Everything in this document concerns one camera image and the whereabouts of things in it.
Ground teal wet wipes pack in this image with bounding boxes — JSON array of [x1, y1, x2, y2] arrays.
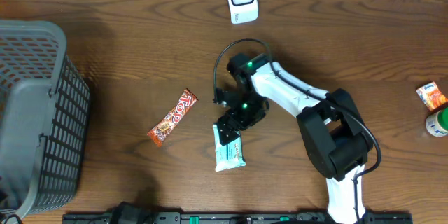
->
[[213, 124, 246, 172]]

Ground red Top chocolate bar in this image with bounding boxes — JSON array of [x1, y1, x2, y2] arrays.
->
[[147, 88, 197, 147]]

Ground orange Kleenex tissue pack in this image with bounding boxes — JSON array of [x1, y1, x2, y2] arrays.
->
[[416, 82, 447, 111]]

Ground green lid jar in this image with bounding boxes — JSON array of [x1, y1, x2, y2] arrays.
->
[[425, 108, 448, 137]]

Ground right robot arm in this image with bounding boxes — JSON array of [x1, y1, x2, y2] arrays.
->
[[213, 54, 379, 223]]

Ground grey plastic basket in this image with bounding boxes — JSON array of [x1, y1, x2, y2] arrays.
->
[[1, 20, 91, 223]]

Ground black mounting rail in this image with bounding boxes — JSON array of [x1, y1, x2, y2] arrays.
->
[[62, 211, 414, 224]]

